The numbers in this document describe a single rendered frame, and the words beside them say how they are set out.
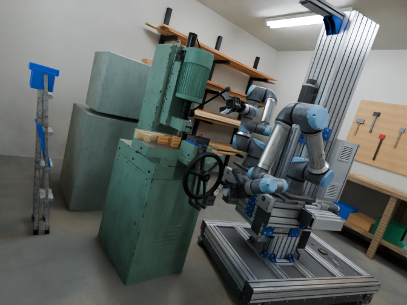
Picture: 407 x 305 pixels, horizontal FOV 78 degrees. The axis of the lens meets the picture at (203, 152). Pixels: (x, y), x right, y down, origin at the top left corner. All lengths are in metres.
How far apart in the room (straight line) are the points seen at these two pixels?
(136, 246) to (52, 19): 2.84
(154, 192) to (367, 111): 3.64
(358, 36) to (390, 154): 2.50
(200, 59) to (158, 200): 0.88
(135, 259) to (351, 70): 1.88
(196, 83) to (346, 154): 1.21
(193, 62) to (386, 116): 3.34
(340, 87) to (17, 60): 3.27
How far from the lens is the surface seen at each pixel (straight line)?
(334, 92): 1.96
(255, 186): 1.25
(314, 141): 1.42
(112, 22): 3.83
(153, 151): 1.40
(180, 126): 1.60
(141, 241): 1.65
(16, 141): 3.78
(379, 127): 4.39
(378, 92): 4.54
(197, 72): 1.57
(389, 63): 4.65
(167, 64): 1.75
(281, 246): 2.12
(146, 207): 1.53
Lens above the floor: 1.18
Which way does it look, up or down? 10 degrees down
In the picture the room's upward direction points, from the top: 16 degrees clockwise
